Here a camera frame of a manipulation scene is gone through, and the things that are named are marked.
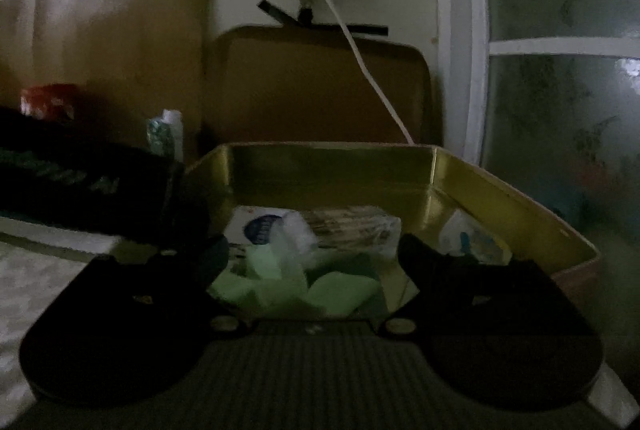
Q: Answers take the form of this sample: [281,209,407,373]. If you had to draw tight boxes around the black tape strip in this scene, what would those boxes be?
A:
[345,24,390,37]
[257,0,289,24]

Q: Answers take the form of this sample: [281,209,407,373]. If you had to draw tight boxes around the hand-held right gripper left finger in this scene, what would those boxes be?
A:
[90,234,231,337]

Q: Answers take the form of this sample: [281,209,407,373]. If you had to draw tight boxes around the red snack box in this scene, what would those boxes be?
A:
[20,83,81,121]

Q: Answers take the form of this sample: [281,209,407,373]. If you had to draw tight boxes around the white packet with blue circle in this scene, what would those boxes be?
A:
[225,205,301,252]

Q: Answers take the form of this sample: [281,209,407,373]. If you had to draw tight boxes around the pink and gold tin box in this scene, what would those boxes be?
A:
[185,25,601,311]

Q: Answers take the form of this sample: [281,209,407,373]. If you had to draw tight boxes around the white cable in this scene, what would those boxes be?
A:
[292,0,416,145]

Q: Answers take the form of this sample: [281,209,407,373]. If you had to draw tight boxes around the light green cloth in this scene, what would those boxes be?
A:
[207,243,379,319]

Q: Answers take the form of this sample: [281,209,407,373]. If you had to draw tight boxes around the green toothpaste tube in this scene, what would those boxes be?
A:
[146,109,185,163]

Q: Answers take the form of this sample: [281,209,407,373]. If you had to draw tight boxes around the patterned paper packet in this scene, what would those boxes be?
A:
[300,205,403,259]

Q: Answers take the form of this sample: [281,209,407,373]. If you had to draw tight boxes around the large brown cardboard sheet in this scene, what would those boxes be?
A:
[0,0,217,151]

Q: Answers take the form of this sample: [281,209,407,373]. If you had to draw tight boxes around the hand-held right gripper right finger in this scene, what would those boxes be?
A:
[380,233,553,337]

